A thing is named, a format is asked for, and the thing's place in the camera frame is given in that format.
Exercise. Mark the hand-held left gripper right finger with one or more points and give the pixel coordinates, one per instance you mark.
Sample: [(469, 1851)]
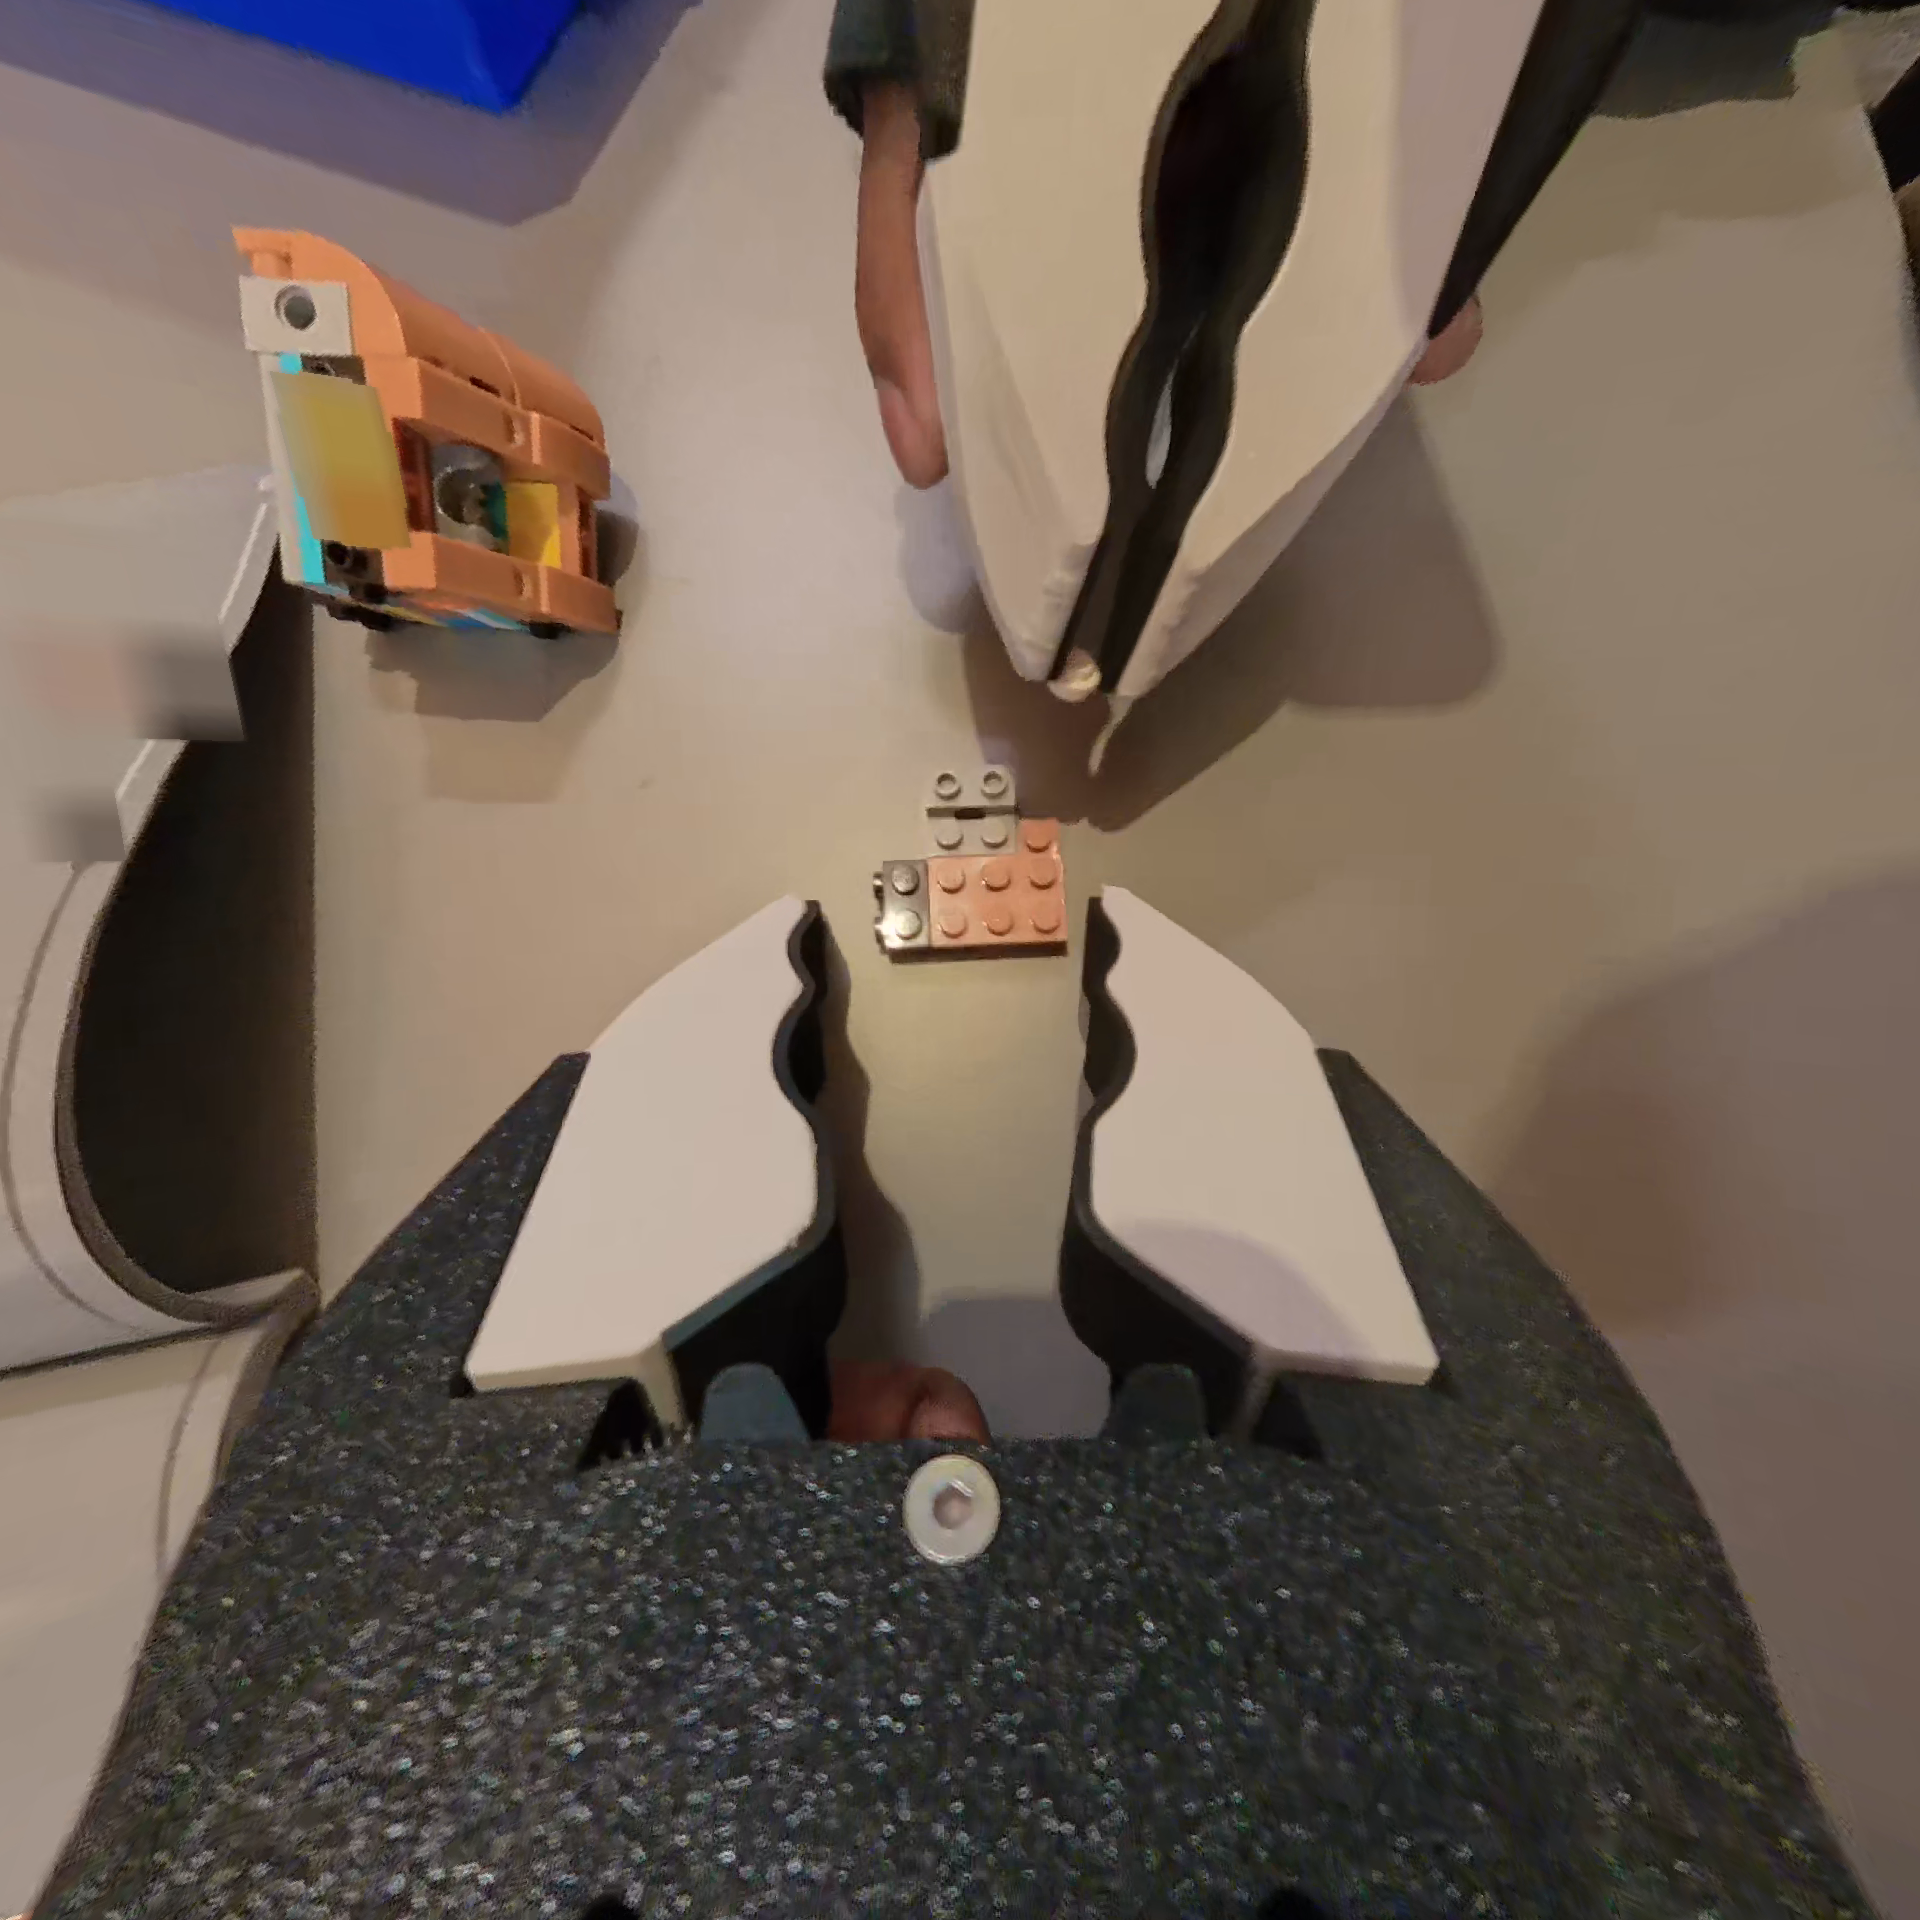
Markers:
[(1229, 1185)]

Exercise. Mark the blue storage bin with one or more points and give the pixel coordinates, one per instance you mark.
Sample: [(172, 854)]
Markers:
[(374, 37)]

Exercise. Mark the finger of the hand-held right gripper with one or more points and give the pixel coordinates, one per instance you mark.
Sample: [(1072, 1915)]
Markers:
[(1034, 300), (1379, 225)]

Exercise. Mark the grey instruction booklet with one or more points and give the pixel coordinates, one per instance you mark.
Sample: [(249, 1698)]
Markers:
[(37, 1200)]

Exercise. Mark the black brick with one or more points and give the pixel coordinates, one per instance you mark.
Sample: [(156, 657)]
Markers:
[(905, 916)]

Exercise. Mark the orange brick model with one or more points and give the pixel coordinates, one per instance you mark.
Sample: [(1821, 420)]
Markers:
[(479, 434)]

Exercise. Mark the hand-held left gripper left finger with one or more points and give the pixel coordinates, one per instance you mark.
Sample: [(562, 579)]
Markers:
[(674, 1185)]

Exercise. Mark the person's right hand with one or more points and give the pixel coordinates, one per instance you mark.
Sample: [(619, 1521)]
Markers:
[(901, 330)]

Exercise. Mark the person's left hand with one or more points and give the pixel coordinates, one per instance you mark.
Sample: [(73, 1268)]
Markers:
[(908, 1407)]

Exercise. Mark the grey hinge brick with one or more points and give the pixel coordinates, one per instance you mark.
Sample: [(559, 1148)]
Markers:
[(970, 820)]

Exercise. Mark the white round stud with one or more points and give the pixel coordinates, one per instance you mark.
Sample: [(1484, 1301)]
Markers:
[(1074, 683)]

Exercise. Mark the grey desk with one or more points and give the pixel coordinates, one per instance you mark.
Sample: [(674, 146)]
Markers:
[(1500, 751)]

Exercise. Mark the orange brick plate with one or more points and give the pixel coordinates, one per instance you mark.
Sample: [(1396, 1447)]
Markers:
[(999, 901)]

